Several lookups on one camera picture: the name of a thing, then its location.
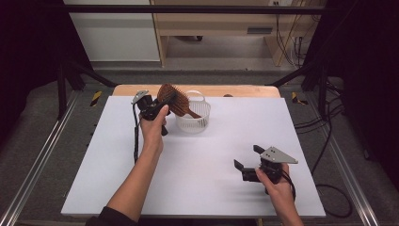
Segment person's right hand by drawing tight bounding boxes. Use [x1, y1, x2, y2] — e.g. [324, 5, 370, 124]
[255, 163, 296, 205]

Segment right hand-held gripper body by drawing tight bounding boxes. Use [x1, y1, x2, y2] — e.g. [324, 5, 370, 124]
[259, 146, 298, 196]

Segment black curtain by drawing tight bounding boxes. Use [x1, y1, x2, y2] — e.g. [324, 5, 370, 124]
[0, 0, 92, 142]
[305, 0, 399, 183]

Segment black frame crossbar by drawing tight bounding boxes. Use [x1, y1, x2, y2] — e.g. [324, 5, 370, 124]
[62, 4, 340, 14]

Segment white slotted plastic basket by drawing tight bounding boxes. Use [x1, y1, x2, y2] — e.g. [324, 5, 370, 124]
[174, 89, 212, 135]

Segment black floor cable bundle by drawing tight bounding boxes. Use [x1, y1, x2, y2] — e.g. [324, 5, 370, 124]
[294, 79, 345, 130]

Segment white cabinet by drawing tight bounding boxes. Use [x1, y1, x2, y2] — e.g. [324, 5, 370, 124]
[63, 0, 161, 62]

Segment black metal frame leg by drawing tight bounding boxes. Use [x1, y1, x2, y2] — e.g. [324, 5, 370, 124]
[56, 59, 118, 121]
[266, 60, 331, 119]

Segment dark desk drawer handle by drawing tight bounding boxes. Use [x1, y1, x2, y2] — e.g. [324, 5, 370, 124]
[247, 27, 273, 35]

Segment brown wooden hairbrush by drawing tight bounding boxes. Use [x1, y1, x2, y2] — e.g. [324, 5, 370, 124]
[156, 83, 202, 120]

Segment white table cover board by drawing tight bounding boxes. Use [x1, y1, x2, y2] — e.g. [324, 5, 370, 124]
[60, 95, 327, 219]

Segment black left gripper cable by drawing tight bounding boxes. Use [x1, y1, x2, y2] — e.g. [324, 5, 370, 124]
[133, 102, 141, 165]

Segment person's dark sleeve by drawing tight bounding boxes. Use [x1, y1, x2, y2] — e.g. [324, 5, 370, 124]
[85, 205, 139, 226]

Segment black cables beside desk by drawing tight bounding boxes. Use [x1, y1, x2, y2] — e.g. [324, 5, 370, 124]
[275, 13, 306, 69]

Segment person's left hand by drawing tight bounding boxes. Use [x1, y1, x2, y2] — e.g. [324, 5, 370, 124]
[138, 105, 170, 155]

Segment white power strip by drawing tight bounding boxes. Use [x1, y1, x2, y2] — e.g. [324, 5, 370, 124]
[268, 0, 293, 8]

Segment aluminium floor rail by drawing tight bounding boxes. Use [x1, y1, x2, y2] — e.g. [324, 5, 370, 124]
[0, 90, 79, 226]
[309, 93, 381, 226]

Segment light wooden table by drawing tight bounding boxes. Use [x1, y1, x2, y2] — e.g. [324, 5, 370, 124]
[112, 84, 281, 98]

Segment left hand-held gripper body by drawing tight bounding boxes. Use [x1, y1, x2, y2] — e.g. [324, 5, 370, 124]
[131, 89, 169, 137]

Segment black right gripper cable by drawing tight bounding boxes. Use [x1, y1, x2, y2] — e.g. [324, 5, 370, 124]
[281, 170, 297, 202]

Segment wooden cabinet with drawers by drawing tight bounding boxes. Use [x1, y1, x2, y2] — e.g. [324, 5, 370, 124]
[150, 0, 327, 68]

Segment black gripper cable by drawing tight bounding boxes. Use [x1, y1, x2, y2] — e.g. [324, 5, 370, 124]
[133, 102, 141, 165]
[281, 170, 297, 202]

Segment black looped floor cable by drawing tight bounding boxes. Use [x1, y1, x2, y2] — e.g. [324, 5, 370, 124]
[311, 103, 354, 219]

